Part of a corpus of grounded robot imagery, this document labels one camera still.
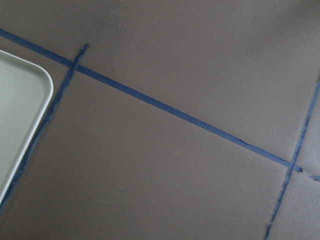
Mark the white bear tray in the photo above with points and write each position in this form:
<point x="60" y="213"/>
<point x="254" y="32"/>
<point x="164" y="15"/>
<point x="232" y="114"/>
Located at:
<point x="25" y="92"/>

